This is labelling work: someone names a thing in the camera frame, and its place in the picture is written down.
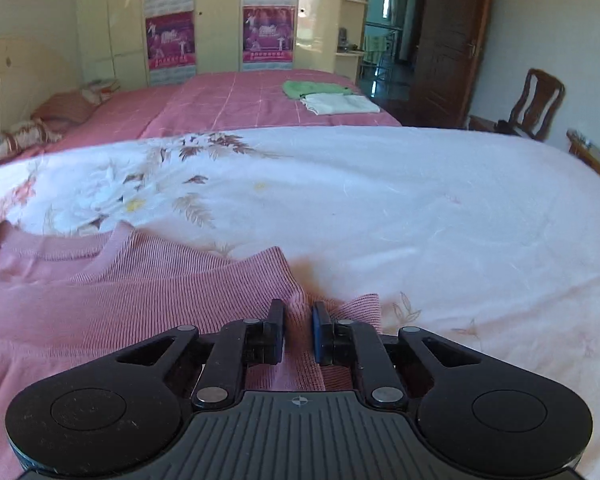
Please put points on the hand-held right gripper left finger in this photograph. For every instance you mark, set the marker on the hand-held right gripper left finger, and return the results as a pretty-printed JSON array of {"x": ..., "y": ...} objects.
[{"x": 279, "y": 332}]

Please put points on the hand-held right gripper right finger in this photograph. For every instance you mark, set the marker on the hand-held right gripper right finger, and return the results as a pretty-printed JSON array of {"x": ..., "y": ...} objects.
[{"x": 319, "y": 332}]

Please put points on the pink knit sweater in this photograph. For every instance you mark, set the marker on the pink knit sweater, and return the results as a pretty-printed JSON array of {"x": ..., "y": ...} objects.
[{"x": 105, "y": 310}]

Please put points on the white floral bed sheet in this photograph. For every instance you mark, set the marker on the white floral bed sheet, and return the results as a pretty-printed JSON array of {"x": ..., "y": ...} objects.
[{"x": 405, "y": 210}]

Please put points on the white folded cloth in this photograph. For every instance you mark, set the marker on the white folded cloth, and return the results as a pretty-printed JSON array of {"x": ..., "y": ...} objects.
[{"x": 340, "y": 104}]

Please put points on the pink checked bedspread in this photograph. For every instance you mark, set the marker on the pink checked bedspread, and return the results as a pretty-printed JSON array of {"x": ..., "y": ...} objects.
[{"x": 230, "y": 100}]

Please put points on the green folded cloth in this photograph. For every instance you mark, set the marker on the green folded cloth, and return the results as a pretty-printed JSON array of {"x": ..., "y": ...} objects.
[{"x": 310, "y": 88}]

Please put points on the dark shelf item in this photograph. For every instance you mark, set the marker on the dark shelf item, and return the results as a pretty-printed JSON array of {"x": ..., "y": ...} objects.
[{"x": 342, "y": 38}]

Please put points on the floral pillow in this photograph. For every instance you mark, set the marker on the floral pillow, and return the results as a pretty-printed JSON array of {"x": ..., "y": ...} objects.
[{"x": 100, "y": 89}]

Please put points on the orange pillow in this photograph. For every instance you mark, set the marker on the orange pillow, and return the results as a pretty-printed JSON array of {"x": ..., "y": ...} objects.
[{"x": 62, "y": 107}]

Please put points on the dark wooden chair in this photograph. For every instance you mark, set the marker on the dark wooden chair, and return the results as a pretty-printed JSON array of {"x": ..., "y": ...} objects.
[{"x": 535, "y": 105}]

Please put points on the brown wooden door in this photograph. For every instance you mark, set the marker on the brown wooden door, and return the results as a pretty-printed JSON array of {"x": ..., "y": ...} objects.
[{"x": 445, "y": 45}]

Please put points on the cream wardrobe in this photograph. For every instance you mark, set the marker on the cream wardrobe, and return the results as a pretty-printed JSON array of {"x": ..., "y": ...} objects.
[{"x": 220, "y": 20}]

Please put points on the wooden cabinet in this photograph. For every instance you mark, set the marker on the wooden cabinet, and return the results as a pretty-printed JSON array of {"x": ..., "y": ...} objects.
[{"x": 597, "y": 162}]

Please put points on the cream headboard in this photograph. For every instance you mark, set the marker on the cream headboard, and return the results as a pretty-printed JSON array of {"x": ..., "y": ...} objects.
[{"x": 15, "y": 80}]

